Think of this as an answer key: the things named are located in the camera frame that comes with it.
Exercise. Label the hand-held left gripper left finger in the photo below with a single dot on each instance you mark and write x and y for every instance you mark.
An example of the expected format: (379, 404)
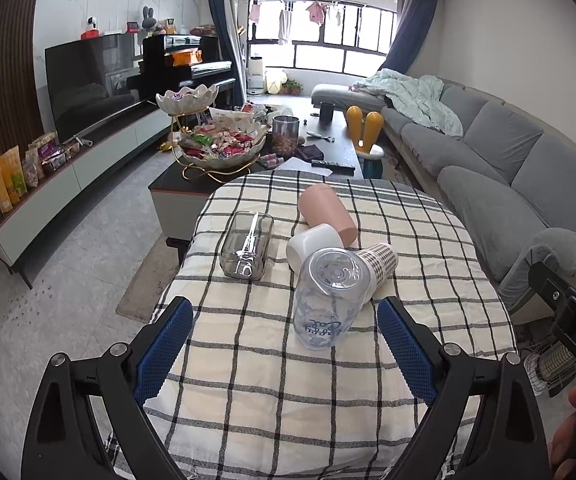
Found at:
(165, 352)

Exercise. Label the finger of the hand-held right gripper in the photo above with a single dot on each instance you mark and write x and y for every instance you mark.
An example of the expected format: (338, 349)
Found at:
(542, 280)

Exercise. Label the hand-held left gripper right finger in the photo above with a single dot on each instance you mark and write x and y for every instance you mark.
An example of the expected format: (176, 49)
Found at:
(407, 355)

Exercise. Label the clear printed plastic cup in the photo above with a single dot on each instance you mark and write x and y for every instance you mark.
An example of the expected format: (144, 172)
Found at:
(325, 300)

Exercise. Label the plaid paper cup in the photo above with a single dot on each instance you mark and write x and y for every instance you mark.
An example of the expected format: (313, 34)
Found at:
(382, 262)

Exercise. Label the white cup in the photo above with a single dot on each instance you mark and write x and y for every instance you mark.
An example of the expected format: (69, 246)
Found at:
(308, 247)

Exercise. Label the pink cup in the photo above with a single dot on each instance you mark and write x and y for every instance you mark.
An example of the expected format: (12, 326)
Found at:
(325, 207)

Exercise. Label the black cup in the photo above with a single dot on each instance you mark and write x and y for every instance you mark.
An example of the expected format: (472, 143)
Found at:
(327, 112)

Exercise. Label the electric heater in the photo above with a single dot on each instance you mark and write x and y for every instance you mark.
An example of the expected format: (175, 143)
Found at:
(552, 362)

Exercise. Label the beige floor rug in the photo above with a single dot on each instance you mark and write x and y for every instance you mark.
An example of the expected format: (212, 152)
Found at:
(143, 290)

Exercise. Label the black-checked white tablecloth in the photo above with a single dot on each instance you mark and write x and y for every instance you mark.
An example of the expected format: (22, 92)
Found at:
(248, 385)

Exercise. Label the clear rectangular glass container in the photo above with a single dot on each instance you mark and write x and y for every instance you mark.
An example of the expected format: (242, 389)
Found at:
(245, 245)

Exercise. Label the grey sofa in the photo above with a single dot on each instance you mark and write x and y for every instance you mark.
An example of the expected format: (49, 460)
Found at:
(492, 140)

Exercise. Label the dark coffee table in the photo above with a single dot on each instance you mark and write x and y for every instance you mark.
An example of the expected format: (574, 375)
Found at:
(178, 185)

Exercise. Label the black remote control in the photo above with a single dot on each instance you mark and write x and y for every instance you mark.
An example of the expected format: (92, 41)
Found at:
(333, 164)

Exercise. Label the long television cabinet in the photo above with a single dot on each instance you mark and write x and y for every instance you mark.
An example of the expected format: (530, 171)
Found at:
(98, 157)

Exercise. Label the tiered candy dish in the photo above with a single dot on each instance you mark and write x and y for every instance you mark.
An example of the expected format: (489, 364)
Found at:
(218, 145)

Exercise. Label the white paper sheet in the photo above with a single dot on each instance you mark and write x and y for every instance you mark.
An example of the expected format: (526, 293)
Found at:
(300, 166)

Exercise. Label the light green blanket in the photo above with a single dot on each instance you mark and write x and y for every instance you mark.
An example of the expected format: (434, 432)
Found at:
(417, 97)

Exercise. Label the dark wallet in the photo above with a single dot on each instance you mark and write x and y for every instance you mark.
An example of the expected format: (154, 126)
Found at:
(312, 152)

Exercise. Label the row of snack packets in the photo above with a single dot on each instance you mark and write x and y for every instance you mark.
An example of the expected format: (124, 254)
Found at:
(13, 175)

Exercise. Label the yellow rabbit-ear stool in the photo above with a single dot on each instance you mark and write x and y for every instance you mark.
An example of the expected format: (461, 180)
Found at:
(362, 122)

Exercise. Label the clear jar of nuts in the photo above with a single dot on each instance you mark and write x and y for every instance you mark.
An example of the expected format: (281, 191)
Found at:
(286, 137)

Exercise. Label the flat-screen television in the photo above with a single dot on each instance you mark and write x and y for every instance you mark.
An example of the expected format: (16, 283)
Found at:
(83, 85)

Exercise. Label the black upright piano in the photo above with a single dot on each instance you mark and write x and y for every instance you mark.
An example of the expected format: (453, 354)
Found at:
(208, 72)

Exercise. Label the blue curtain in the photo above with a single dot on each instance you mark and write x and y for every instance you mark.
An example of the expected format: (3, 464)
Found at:
(410, 25)
(223, 20)

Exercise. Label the potted plant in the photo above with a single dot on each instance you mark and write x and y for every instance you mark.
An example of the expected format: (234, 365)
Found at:
(293, 87)

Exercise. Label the white air purifier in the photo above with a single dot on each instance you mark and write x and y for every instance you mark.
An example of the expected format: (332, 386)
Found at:
(255, 75)

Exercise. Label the orange box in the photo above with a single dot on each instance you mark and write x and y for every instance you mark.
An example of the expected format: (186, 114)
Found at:
(184, 57)

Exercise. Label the large window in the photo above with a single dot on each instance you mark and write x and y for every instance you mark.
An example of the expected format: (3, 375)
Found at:
(328, 40)

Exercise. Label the grey rabbit plush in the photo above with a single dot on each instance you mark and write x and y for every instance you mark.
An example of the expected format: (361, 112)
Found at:
(148, 22)

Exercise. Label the white hanging garment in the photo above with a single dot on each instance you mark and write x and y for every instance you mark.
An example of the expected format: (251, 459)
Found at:
(285, 27)

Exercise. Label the pink hanging garment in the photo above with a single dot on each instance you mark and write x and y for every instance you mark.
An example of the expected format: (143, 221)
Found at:
(255, 13)
(315, 12)

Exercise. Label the white security camera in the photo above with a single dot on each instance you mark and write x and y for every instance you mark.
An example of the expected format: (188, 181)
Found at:
(93, 24)

